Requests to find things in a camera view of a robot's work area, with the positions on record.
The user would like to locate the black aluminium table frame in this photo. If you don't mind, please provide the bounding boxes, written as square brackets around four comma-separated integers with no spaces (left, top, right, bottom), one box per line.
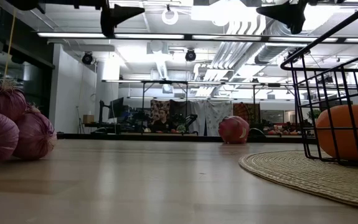
[56,133,318,144]

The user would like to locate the orange fruit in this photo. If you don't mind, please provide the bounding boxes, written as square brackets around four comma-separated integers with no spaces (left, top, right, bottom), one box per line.
[315,104,358,162]

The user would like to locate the long light strip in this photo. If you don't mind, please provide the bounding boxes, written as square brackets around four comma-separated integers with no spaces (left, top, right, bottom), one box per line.
[36,31,358,44]

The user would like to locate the purple onion string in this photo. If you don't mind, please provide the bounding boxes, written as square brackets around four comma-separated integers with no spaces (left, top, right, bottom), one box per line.
[0,79,58,172]

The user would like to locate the plain white cloth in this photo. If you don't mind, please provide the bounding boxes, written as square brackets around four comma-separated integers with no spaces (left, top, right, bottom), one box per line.
[191,100,206,136]

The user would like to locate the round woven placemat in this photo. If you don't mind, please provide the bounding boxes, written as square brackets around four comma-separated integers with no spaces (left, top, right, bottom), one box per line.
[238,150,358,213]

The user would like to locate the pink dragon fruit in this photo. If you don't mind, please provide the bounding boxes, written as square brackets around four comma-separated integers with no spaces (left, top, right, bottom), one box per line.
[217,115,251,145]

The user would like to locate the person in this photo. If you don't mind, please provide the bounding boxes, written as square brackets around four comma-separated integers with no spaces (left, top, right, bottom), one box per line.
[149,108,175,134]

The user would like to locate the black ceiling spotlight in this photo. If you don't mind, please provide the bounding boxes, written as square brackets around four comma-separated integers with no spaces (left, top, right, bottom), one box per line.
[82,52,94,66]
[184,49,197,62]

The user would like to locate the dark grey cloth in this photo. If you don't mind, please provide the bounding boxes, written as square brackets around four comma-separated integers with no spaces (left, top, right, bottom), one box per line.
[169,99,192,116]

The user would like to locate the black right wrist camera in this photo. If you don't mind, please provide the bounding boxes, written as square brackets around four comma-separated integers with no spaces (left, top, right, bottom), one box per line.
[287,17,308,35]

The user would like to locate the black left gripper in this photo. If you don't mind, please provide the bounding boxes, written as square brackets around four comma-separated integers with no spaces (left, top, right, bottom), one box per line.
[38,0,146,27]

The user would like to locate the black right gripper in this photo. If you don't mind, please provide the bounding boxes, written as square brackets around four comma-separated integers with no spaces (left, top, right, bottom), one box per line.
[255,0,348,21]

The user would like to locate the silver ventilation duct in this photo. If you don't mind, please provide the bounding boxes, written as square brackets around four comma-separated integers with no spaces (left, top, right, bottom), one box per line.
[254,18,294,65]

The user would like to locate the black wire basket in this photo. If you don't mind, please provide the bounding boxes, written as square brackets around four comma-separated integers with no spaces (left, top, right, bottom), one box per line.
[279,1,358,172]

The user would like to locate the black computer monitor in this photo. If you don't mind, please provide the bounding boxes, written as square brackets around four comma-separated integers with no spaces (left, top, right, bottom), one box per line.
[108,96,125,121]

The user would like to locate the orange mandala cloth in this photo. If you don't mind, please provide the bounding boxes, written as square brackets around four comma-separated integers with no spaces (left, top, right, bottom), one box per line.
[232,102,261,126]

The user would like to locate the dark patterned cloth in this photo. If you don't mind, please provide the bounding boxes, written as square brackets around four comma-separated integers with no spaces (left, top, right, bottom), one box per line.
[149,99,171,123]

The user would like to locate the white floral cloth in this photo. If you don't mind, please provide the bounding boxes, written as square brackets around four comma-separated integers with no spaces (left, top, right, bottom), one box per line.
[204,100,234,137]

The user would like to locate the white ceiling ring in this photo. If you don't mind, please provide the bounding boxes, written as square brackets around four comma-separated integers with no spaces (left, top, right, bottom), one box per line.
[161,7,180,26]

